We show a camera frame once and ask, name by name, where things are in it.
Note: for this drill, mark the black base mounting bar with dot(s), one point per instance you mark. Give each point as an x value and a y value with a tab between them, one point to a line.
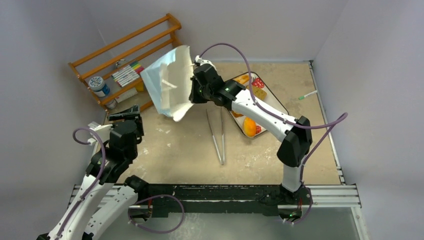
270	200

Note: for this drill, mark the white strawberry tray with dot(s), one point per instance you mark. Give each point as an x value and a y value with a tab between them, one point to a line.
271	100

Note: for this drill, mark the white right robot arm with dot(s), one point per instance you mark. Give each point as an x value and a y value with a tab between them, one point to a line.
293	134

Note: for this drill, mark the round brown bread slice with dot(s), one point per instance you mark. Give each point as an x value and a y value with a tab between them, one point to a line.
259	93

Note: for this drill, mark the green capped marker pen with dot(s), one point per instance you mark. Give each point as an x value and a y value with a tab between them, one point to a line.
307	95

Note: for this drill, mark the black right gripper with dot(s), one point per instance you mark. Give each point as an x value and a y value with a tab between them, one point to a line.
196	91

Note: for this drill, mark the yellow sponge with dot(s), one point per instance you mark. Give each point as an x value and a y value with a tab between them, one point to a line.
140	87

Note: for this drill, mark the long fake bread loaf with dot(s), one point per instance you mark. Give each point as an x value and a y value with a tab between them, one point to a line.
243	79

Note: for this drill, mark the light blue paper bag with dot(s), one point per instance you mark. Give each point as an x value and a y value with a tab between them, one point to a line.
168	82

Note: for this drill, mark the aluminium rail frame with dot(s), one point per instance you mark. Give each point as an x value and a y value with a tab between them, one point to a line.
323	196

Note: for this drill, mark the pack of coloured markers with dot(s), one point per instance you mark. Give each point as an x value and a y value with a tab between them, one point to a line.
127	74

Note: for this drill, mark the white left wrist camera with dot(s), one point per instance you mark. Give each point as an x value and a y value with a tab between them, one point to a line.
103	131

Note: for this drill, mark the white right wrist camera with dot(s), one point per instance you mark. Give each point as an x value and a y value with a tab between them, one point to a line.
199	61

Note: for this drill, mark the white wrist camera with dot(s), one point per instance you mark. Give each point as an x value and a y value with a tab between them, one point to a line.
103	131
199	61

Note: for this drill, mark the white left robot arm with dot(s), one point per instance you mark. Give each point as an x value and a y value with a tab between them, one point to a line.
85	219

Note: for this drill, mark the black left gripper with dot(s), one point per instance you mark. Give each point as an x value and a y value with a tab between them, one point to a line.
134	112

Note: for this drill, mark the small white box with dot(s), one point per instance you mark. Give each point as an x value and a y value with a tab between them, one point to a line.
126	95

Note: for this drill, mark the orange wooden shelf rack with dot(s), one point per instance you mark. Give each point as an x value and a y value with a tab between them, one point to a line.
147	40

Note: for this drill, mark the small clear bottle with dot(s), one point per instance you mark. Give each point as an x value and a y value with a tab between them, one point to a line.
112	104

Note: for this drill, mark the orange fake pastry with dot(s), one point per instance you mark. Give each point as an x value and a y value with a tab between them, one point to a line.
249	127

